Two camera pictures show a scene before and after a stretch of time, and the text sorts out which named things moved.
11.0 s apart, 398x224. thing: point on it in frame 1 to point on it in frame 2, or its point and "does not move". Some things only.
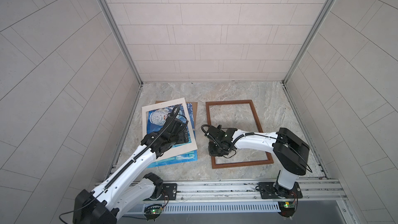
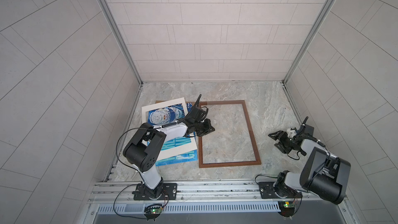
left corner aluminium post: [115, 23] does not move
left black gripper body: [180, 137] to [201, 128]
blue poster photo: [155, 120] does not move
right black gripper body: [215, 150] to [288, 143]
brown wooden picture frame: [250, 101] to [230, 164]
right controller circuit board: [287, 208] does not move
